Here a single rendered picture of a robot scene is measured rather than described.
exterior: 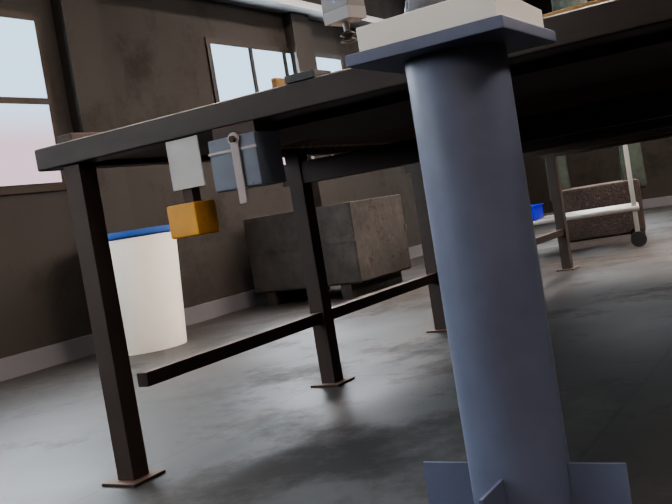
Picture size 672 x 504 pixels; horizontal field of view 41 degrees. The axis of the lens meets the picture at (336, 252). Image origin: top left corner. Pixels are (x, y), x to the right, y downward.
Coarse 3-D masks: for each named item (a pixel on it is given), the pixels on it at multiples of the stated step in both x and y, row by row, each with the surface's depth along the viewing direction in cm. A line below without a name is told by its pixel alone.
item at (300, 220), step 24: (288, 168) 323; (552, 168) 578; (312, 192) 326; (552, 192) 580; (312, 216) 324; (312, 240) 322; (312, 264) 323; (432, 264) 409; (312, 288) 324; (408, 288) 384; (432, 288) 411; (312, 312) 326; (336, 312) 332; (432, 312) 412; (264, 336) 293; (192, 360) 262; (216, 360) 271; (336, 360) 327; (144, 384) 246; (336, 384) 321
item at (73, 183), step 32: (96, 192) 236; (96, 224) 235; (96, 256) 233; (96, 288) 234; (96, 320) 235; (96, 352) 237; (128, 384) 238; (128, 416) 237; (128, 448) 235; (128, 480) 237
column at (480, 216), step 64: (384, 64) 147; (448, 64) 141; (448, 128) 142; (512, 128) 144; (448, 192) 143; (512, 192) 143; (448, 256) 145; (512, 256) 142; (448, 320) 149; (512, 320) 142; (512, 384) 143; (512, 448) 144
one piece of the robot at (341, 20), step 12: (324, 0) 216; (336, 0) 213; (348, 0) 211; (360, 0) 214; (324, 12) 216; (336, 12) 214; (348, 12) 211; (360, 12) 214; (324, 24) 217; (336, 24) 218; (348, 24) 216
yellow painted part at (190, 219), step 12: (192, 192) 214; (180, 204) 213; (192, 204) 210; (204, 204) 213; (168, 216) 215; (180, 216) 213; (192, 216) 211; (204, 216) 212; (216, 216) 216; (180, 228) 213; (192, 228) 211; (204, 228) 212; (216, 228) 216
